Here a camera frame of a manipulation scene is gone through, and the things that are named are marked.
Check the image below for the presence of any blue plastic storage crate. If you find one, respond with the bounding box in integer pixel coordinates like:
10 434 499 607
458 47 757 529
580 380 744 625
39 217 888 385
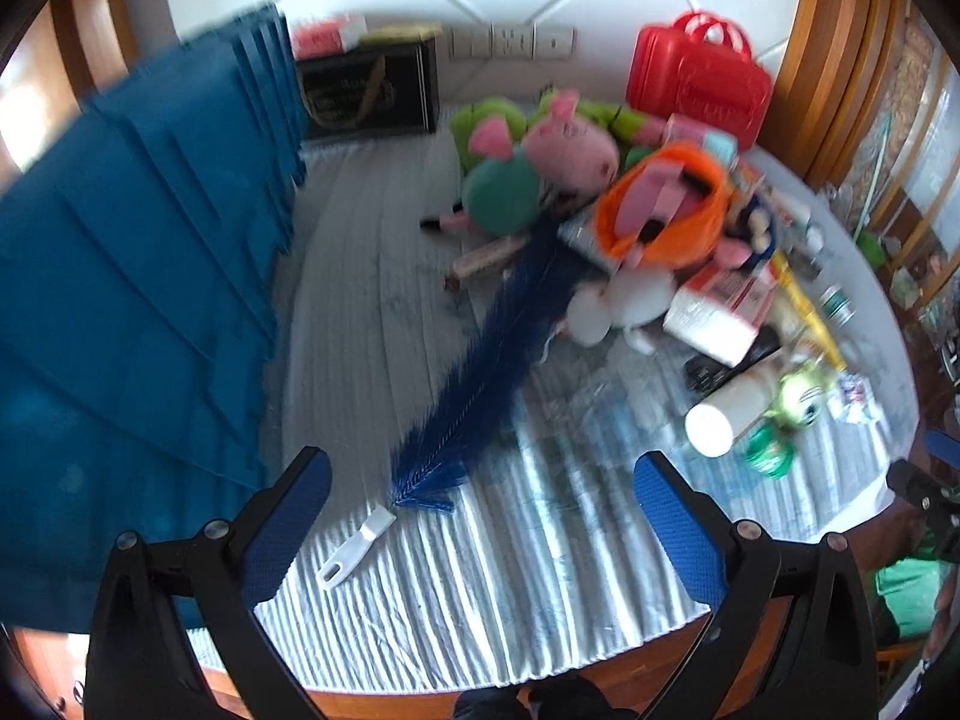
0 7 306 632

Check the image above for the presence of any pink white tissue pack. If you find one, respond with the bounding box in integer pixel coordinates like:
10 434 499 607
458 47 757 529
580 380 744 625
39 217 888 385
662 263 776 367

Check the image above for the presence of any pink pig plush green dress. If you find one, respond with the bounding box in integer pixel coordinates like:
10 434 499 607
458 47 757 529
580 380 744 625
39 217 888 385
420 89 620 238

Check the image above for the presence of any orange pig plush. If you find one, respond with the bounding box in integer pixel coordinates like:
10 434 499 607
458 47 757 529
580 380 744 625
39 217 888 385
592 142 732 270

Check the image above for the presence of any blue feather duster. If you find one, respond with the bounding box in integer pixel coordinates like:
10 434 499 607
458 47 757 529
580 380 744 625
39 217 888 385
317 221 587 590

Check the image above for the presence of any pink tissue pack on box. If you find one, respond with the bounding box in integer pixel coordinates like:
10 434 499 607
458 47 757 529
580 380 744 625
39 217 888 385
290 13 368 60

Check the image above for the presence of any black gift box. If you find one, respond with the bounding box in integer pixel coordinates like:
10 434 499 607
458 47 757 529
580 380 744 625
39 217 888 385
296 37 439 143

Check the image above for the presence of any white rabbit plush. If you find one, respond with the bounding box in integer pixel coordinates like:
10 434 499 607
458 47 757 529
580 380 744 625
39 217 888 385
565 266 677 356

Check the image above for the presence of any green frog plush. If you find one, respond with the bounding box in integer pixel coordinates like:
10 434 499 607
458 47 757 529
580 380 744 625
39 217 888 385
449 88 667 174

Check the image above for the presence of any white cylindrical bottle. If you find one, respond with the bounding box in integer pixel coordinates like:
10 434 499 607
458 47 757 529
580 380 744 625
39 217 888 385
683 358 781 458

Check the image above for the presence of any wall socket strip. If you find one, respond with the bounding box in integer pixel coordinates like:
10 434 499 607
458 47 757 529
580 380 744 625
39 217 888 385
448 25 576 62

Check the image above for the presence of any red toy suitcase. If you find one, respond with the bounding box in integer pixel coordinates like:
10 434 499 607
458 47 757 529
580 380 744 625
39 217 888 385
625 10 775 151

